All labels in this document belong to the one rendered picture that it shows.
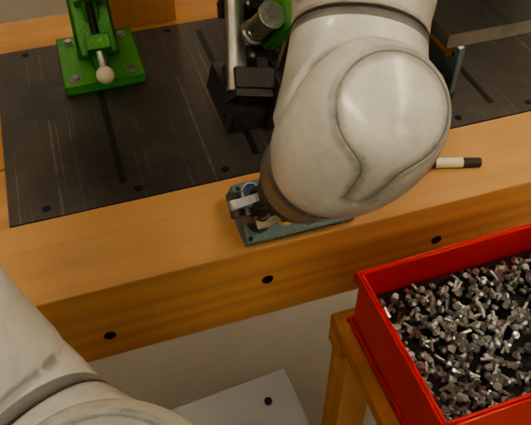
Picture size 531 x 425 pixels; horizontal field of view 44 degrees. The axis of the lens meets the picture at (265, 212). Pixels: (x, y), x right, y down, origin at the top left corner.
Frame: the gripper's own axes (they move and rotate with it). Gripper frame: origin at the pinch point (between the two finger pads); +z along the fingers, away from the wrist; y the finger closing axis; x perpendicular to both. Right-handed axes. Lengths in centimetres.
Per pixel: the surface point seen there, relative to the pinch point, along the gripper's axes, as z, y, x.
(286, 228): 5.6, 3.3, -2.1
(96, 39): 21.8, -13.6, 34.2
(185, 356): 105, -8, -21
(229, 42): 14.7, 4.7, 27.1
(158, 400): 99, -17, -29
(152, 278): 6.9, -14.5, -3.9
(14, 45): 44, -27, 45
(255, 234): 5.7, -0.7, -1.9
